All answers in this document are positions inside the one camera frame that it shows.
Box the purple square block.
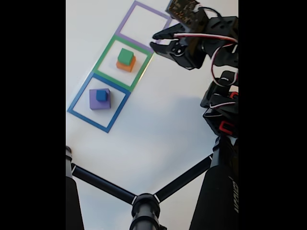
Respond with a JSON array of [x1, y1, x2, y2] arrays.
[[89, 88, 112, 111]]

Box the green square frame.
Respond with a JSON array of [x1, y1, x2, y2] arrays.
[[92, 34, 154, 93]]

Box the blue square frame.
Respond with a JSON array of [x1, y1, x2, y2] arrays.
[[67, 72, 131, 134]]

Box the black camera tripod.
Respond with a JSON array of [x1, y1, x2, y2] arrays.
[[66, 136, 239, 230]]

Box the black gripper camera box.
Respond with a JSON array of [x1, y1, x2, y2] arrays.
[[165, 0, 209, 32]]

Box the thin black camera cable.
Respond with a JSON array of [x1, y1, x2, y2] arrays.
[[199, 6, 224, 19]]

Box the orange square block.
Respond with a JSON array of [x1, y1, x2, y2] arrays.
[[116, 55, 137, 73]]

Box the green square block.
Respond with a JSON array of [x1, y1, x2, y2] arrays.
[[118, 48, 134, 65]]

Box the small blue cube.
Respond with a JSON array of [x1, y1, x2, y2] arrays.
[[95, 90, 108, 101]]

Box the purple square frame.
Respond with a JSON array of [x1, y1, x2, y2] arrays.
[[115, 0, 173, 53]]

